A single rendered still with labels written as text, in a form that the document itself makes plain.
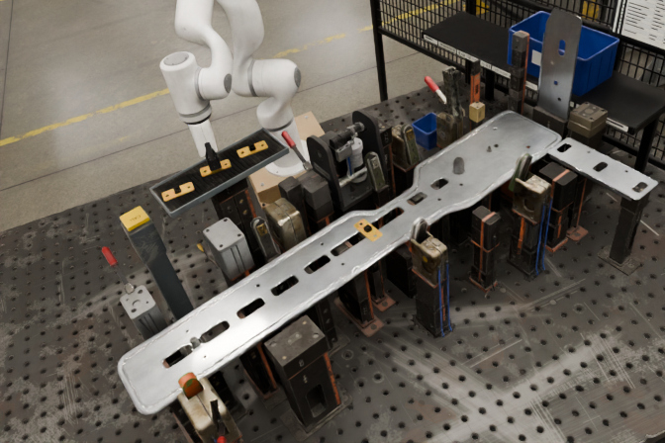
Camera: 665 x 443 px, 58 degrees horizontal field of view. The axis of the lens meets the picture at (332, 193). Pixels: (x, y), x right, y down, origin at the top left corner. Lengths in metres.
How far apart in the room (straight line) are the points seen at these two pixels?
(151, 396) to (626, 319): 1.25
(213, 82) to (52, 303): 1.07
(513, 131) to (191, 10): 1.00
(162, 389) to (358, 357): 0.56
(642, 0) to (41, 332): 2.10
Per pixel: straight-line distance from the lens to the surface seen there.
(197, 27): 1.53
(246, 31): 1.87
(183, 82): 1.48
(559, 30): 1.86
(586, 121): 1.89
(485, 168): 1.78
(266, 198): 2.17
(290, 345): 1.40
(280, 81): 1.92
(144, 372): 1.51
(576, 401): 1.70
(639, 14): 2.06
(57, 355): 2.07
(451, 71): 1.81
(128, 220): 1.63
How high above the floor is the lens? 2.17
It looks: 42 degrees down
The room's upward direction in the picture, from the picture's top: 11 degrees counter-clockwise
